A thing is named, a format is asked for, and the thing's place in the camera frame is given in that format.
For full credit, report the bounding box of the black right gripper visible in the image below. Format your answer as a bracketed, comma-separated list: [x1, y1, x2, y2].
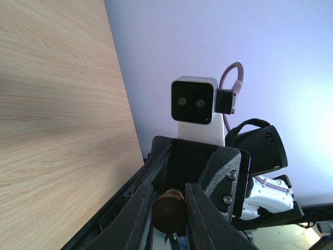
[134, 136, 250, 224]

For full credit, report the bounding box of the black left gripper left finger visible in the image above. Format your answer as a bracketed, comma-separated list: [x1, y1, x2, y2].
[88, 184, 153, 249]

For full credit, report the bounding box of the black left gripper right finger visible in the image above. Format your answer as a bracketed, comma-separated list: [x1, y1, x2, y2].
[185, 183, 257, 250]

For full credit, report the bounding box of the dark wooden chess piece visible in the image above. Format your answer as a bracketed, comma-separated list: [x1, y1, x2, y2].
[152, 189, 187, 234]

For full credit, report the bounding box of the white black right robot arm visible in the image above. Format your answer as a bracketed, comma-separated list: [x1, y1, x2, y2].
[134, 119, 304, 231]

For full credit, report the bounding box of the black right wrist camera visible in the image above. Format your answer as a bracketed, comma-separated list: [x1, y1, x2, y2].
[171, 76, 237, 146]

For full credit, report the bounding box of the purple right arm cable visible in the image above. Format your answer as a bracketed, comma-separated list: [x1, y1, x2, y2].
[220, 61, 245, 133]

